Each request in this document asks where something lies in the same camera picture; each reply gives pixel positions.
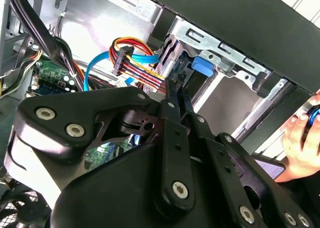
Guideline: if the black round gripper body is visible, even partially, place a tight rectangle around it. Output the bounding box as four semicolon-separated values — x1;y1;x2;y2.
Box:
49;142;238;228

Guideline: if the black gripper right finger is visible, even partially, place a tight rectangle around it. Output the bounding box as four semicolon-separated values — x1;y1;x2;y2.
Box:
177;86;316;228

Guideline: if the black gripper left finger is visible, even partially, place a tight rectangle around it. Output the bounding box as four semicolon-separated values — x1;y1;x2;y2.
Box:
14;78;197;207

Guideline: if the round black tool blue ring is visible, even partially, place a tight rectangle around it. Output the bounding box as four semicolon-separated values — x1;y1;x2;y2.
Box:
303;105;320;141

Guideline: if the person's hand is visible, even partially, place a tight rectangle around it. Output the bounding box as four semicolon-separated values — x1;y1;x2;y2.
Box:
274;88;320;183

